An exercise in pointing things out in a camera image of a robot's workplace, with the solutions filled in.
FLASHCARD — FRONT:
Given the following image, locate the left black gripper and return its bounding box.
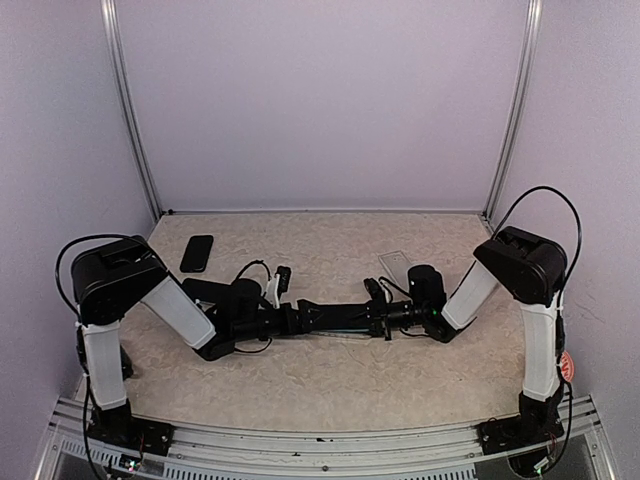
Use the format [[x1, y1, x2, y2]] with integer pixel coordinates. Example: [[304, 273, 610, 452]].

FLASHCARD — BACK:
[[233, 299, 331, 342]]

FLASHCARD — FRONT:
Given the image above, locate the aluminium frame post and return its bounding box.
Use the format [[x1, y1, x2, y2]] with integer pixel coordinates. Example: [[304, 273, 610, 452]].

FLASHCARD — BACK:
[[100, 0, 163, 222], [483, 0, 543, 222]]

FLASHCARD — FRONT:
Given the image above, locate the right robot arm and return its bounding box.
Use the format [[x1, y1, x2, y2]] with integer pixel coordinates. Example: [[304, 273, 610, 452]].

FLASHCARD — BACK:
[[355, 227, 568, 444]]

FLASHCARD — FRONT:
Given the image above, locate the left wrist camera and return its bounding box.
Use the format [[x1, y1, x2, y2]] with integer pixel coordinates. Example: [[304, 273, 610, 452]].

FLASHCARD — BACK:
[[265, 266, 291, 309]]

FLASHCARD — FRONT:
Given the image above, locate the black phone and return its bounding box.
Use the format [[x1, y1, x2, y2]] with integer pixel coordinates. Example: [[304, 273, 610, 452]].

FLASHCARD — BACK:
[[182, 278, 231, 304], [320, 304, 369, 330], [179, 235, 214, 273]]

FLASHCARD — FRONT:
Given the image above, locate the left aluminium frame post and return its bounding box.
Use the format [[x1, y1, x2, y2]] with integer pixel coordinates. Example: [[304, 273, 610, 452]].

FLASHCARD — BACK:
[[100, 0, 163, 222]]

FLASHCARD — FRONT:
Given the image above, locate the red white patterned bowl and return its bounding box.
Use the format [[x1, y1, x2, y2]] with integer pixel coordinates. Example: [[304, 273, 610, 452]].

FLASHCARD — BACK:
[[559, 351, 575, 383]]

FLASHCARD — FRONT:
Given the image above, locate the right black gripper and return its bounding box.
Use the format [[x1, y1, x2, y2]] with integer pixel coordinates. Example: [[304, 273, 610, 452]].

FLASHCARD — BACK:
[[341, 291, 428, 340]]

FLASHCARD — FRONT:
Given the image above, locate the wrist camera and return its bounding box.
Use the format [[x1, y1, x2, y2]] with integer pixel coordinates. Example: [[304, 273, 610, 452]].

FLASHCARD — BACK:
[[265, 266, 291, 309], [363, 277, 393, 305]]

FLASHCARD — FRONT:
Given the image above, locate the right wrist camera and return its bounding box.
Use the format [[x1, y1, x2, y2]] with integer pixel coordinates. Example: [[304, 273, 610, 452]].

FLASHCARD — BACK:
[[363, 277, 393, 305]]

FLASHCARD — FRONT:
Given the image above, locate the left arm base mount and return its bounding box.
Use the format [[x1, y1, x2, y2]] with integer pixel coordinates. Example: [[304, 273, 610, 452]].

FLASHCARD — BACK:
[[87, 401, 175, 457]]

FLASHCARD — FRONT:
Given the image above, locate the white translucent phone case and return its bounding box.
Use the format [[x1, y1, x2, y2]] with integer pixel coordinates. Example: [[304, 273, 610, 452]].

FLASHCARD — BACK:
[[378, 250, 413, 284]]

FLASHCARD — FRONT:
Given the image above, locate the right aluminium frame post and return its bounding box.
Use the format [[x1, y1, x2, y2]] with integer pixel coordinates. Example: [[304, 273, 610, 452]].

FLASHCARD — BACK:
[[483, 0, 543, 222]]

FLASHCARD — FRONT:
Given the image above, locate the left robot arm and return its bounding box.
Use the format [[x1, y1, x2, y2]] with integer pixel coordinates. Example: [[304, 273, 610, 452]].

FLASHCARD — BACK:
[[69, 234, 317, 445]]

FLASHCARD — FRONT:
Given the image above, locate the front aluminium rail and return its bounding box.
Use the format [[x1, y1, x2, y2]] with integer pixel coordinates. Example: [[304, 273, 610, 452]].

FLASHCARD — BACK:
[[33, 401, 617, 479]]

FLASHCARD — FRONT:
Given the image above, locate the right camera cable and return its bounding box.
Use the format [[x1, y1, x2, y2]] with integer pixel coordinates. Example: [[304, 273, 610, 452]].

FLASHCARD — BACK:
[[377, 185, 585, 451]]

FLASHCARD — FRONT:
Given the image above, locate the clear phone case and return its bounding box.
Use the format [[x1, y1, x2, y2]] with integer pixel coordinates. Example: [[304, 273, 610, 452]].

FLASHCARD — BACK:
[[289, 329, 372, 341]]

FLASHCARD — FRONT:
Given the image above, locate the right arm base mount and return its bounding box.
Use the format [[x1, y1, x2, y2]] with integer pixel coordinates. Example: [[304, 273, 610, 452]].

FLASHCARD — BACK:
[[477, 386, 565, 455]]

